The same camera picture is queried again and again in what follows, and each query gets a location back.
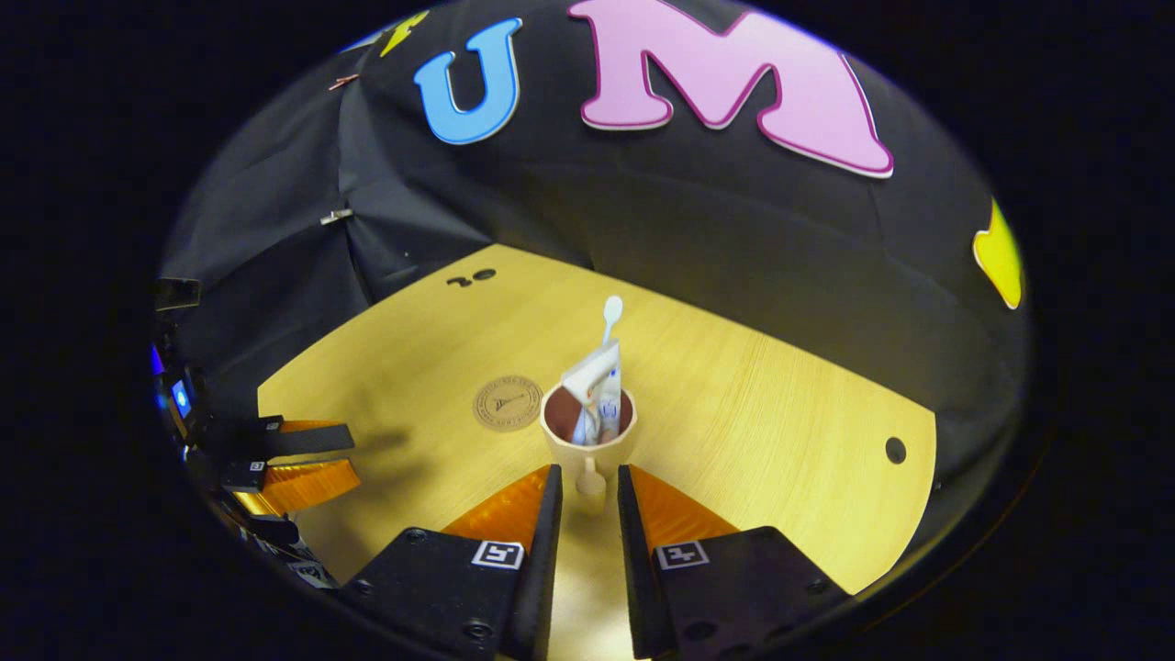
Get wooden desktop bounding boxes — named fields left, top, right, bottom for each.
left=257, top=243, right=939, bottom=661

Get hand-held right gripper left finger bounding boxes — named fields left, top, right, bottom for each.
left=340, top=464, right=564, bottom=661

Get beige cup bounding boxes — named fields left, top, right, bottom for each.
left=539, top=384, right=639, bottom=515

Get round brown coaster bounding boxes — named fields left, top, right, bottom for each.
left=472, top=375, right=544, bottom=432

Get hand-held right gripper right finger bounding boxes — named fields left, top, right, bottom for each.
left=617, top=464, right=850, bottom=661

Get white toothpaste tube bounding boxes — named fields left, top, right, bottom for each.
left=561, top=341, right=623, bottom=447

